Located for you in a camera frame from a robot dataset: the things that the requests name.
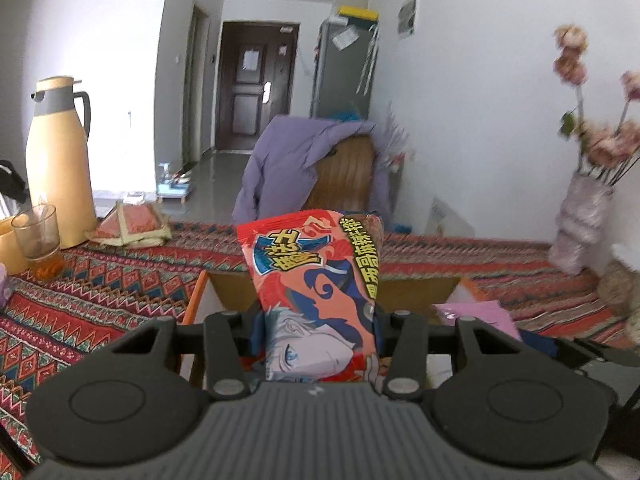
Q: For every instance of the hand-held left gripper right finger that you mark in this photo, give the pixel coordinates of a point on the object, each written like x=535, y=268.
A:
x=378, y=332

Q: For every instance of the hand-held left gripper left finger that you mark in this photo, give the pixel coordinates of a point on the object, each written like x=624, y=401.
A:
x=259, y=335

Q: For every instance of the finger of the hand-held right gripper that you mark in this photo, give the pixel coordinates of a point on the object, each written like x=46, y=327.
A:
x=537, y=344

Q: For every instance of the orange cardboard box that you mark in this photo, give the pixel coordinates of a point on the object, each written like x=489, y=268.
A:
x=410, y=295

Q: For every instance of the pink snack packet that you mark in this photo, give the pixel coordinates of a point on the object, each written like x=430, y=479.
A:
x=475, y=317

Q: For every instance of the red cartoon snack packet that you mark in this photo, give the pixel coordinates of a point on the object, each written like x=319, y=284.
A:
x=310, y=285

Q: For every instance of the pale pink vase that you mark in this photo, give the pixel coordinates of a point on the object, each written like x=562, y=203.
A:
x=580, y=230

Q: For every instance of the wooden chair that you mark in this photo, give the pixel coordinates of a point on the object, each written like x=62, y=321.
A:
x=345, y=175

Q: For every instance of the red folded cloth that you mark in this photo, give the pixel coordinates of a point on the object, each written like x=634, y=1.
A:
x=130, y=225

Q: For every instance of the purple jacket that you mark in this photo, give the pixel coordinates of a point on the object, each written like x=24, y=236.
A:
x=280, y=165

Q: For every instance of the small floor stool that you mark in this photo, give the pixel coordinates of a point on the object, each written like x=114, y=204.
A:
x=175, y=185

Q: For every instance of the dried rose bouquet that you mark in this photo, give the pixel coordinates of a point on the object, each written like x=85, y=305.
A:
x=605, y=145

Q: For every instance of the dark brown door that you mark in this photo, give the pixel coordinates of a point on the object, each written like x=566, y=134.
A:
x=240, y=115

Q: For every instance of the clear drinking glass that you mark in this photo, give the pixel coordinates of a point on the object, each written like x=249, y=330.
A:
x=37, y=240

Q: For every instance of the grey refrigerator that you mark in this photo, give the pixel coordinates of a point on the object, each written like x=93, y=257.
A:
x=340, y=85

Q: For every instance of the yellow thermos jug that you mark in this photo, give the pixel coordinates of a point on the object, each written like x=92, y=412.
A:
x=60, y=170

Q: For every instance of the purple tissue pack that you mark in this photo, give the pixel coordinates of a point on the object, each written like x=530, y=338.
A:
x=2, y=285

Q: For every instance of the yellow cup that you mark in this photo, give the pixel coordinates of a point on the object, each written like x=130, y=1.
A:
x=10, y=245

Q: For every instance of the white hanging umbrella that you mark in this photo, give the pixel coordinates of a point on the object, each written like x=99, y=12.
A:
x=367, y=65

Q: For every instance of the white door notice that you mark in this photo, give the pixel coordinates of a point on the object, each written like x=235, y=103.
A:
x=250, y=60

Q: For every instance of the black bag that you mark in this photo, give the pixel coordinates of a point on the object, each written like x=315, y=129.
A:
x=10, y=182

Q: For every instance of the white paper sheet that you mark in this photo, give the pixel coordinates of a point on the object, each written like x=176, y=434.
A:
x=345, y=39

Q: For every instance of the yellow box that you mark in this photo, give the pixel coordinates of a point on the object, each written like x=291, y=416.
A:
x=357, y=12

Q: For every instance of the wall poster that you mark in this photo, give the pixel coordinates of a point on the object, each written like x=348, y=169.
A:
x=407, y=15

